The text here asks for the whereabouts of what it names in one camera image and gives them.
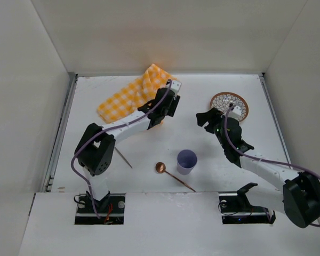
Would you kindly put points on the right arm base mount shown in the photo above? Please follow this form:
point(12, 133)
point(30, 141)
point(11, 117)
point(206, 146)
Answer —
point(236, 211)

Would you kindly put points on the floral patterned ceramic plate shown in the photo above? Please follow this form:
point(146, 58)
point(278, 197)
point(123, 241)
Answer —
point(221, 101)

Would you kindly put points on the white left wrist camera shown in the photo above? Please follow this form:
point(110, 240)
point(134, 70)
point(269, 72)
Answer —
point(175, 86)

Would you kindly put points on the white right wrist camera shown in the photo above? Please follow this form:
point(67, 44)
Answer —
point(236, 113)

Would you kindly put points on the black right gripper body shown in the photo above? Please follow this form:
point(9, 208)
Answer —
point(213, 124)

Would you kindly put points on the right aluminium table rail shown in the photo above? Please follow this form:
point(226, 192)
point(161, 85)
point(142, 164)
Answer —
point(271, 107)

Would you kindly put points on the yellow white checkered cloth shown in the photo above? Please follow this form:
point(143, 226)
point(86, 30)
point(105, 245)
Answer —
point(134, 95)

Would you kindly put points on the aluminium table rail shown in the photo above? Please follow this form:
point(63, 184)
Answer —
point(271, 107)
point(56, 148)

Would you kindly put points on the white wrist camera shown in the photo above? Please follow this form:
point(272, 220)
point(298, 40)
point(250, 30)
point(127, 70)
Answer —
point(236, 113)
point(175, 86)

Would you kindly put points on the copper spoon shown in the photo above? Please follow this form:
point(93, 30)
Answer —
point(161, 168)

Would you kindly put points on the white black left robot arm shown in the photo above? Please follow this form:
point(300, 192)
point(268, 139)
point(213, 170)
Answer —
point(93, 154)

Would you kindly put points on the left aluminium table rail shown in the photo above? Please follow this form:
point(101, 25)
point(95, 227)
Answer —
point(56, 148)

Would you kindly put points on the lilac plastic cup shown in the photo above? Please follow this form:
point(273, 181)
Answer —
point(186, 161)

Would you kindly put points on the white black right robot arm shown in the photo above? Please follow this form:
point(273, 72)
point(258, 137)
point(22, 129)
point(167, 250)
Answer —
point(299, 188)

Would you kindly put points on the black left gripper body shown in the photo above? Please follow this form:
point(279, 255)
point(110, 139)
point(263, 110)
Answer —
point(173, 102)

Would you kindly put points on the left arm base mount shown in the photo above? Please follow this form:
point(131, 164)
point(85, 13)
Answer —
point(110, 211)

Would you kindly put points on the copper fork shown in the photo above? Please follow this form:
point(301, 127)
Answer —
point(123, 157)

